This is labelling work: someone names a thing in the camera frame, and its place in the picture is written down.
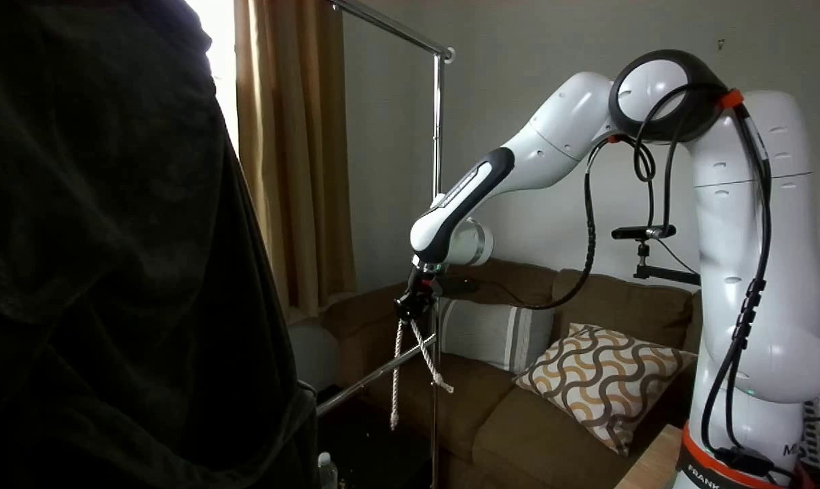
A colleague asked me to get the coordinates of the grey striped throw pillow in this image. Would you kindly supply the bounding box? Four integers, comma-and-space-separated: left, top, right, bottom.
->
432, 296, 556, 375

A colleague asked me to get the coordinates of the bright window with blind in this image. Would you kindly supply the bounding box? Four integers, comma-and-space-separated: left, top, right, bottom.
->
184, 0, 241, 156

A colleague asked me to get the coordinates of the brown fabric sofa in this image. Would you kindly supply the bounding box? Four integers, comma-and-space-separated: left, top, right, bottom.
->
286, 256, 704, 489

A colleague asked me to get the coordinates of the wave patterned throw pillow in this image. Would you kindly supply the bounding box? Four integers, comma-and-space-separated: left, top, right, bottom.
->
514, 319, 691, 455

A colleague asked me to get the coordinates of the black camera on stand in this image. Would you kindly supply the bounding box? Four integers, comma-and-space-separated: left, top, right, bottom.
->
609, 222, 704, 288

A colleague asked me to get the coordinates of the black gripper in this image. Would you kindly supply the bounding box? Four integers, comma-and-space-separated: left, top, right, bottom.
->
396, 260, 444, 328

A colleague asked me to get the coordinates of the dark hanging robe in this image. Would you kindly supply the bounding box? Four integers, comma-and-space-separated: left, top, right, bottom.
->
0, 0, 324, 489

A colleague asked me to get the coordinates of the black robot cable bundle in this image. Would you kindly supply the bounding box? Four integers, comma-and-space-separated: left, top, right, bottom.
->
530, 84, 785, 477

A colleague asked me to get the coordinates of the white rope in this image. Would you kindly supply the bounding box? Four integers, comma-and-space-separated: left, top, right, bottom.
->
385, 310, 458, 431

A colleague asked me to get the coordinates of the chrome clothes rack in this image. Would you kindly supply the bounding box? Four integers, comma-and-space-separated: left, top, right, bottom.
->
313, 0, 458, 489

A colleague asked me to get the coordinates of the brown curtain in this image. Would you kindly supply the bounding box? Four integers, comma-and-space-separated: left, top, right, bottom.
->
230, 0, 358, 319

